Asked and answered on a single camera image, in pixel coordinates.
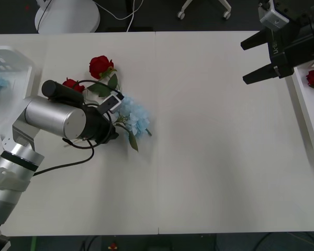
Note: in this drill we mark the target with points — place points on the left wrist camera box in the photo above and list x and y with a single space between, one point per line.
112 102

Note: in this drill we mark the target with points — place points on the white wheeled chair base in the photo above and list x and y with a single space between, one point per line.
181 15

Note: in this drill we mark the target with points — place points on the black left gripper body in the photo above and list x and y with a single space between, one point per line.
107 133

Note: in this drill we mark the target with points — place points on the silver and black left arm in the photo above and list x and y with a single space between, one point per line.
52 117

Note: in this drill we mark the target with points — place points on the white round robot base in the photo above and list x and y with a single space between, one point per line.
68 18

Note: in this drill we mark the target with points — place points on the shallow white box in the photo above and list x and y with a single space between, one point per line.
303 117
5 55

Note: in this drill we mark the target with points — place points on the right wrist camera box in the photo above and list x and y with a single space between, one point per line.
273 17

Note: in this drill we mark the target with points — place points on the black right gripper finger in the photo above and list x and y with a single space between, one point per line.
256 40
261 74

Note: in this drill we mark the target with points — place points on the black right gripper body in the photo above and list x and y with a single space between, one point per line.
295 44

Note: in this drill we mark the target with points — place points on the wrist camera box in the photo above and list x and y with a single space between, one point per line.
112 102
273 17

